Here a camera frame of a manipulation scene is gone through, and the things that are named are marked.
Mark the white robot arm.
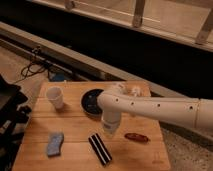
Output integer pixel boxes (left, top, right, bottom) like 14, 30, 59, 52
97, 83, 213, 134

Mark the brown red pocket knife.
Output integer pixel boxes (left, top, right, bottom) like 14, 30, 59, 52
124, 133, 149, 143

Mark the black white striped eraser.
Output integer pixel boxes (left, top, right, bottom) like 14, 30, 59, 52
88, 133, 112, 166

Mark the black round bowl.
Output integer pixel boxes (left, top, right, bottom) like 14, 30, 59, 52
81, 89, 103, 116

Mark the white paper cup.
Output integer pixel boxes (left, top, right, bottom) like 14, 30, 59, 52
45, 86, 64, 109

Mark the black equipment at left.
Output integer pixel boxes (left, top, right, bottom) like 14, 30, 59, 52
0, 74, 31, 171

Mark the black cable on floor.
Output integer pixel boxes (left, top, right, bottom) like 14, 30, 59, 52
13, 47, 54, 84

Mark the blue object behind table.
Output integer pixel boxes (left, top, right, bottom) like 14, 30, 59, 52
49, 74, 66, 82

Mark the blue sponge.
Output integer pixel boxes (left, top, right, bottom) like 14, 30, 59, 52
46, 132, 64, 157

